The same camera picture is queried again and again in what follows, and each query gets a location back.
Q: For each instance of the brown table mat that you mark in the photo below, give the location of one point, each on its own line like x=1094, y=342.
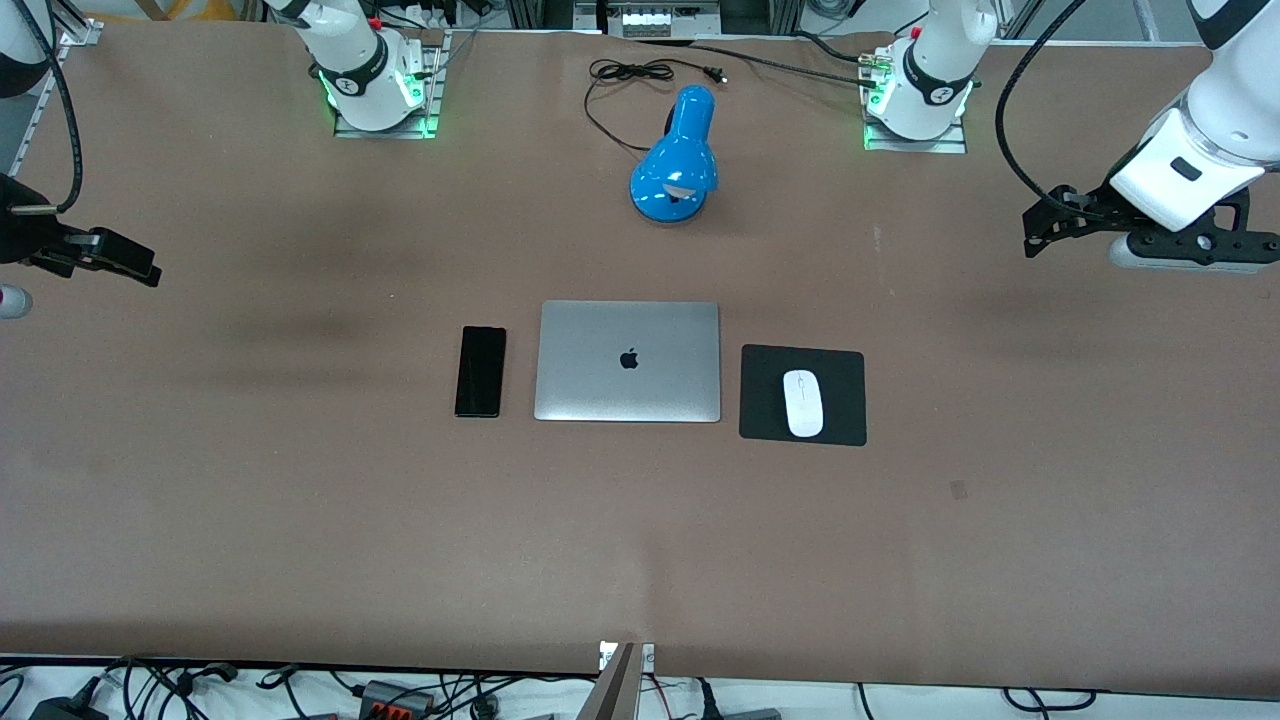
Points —
x=300, y=550

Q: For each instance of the small white bracket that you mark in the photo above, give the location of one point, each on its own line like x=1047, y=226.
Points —
x=648, y=655

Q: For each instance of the perforated white side rail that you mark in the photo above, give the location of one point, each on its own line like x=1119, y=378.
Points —
x=35, y=130

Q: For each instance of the white computer mouse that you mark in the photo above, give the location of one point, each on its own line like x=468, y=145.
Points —
x=803, y=404

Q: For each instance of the blue desk lamp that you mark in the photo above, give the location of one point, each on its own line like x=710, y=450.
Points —
x=675, y=165

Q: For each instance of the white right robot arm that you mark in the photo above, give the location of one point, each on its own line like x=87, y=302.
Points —
x=352, y=60

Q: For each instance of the white power strip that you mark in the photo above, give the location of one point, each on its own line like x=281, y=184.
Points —
x=668, y=22

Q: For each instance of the aluminium profile post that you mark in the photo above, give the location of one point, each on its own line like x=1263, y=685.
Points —
x=618, y=690

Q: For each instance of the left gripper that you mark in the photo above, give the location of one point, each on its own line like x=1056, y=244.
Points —
x=1097, y=208

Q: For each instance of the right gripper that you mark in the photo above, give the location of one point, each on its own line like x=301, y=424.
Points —
x=22, y=238

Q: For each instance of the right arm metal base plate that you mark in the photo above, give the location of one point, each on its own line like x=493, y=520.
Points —
x=385, y=128

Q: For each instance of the black smartphone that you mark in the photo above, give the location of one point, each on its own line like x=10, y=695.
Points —
x=481, y=372

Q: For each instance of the silver closed laptop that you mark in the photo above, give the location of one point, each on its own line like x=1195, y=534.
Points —
x=627, y=385

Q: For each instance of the black power adapter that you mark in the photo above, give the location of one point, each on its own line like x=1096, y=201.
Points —
x=65, y=710

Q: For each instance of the black mouse pad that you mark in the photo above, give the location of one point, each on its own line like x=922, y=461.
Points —
x=845, y=400

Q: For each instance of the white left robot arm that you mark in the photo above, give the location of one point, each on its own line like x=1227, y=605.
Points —
x=930, y=80

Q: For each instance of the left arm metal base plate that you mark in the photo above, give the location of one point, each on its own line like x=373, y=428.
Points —
x=915, y=145

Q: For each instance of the grey box with orange connectors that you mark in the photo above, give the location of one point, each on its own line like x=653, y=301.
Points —
x=398, y=698

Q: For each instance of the black plug connector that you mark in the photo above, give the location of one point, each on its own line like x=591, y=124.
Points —
x=205, y=674

